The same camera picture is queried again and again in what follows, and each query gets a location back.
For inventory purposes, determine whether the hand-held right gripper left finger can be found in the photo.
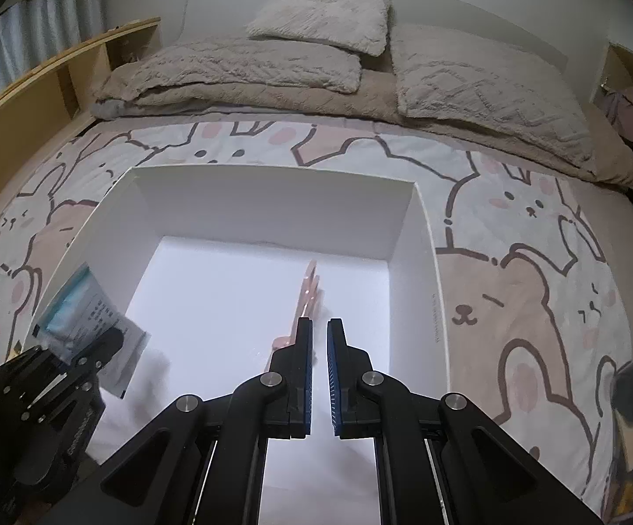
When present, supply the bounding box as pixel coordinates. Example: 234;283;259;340
37;317;314;525

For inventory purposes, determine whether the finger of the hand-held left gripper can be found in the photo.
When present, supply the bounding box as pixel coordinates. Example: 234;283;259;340
73;328;127;382

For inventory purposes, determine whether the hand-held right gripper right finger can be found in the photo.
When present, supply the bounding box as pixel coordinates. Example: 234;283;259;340
326;317;605;525

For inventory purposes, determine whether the blue face mask packet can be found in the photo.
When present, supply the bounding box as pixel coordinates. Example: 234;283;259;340
35;265;150;400

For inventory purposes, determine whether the pink plastic object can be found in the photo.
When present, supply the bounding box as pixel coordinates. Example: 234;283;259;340
270;261;325;373

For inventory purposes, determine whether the white cardboard box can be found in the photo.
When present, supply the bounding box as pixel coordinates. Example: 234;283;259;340
48;167;454;525

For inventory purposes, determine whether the bunny printed bed sheet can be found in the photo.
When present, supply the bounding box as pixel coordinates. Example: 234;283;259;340
0;115;633;520

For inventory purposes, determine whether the wooden bedside shelf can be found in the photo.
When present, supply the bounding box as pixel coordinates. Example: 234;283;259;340
0;17;161;247

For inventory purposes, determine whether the beige folded blanket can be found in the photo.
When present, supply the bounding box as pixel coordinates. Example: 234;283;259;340
92;38;633;189

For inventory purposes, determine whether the beige textured pillow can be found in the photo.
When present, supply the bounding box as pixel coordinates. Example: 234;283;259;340
390;24;594;168
130;38;362;94

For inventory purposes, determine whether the grey window curtain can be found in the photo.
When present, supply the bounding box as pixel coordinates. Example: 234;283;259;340
0;0;109;116

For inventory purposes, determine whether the small fluffy beige pillow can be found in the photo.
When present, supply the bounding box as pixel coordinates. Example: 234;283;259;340
246;0;393;57

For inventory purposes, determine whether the wooden wardrobe shelf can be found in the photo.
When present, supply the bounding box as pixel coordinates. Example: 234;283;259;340
590;41;633;209

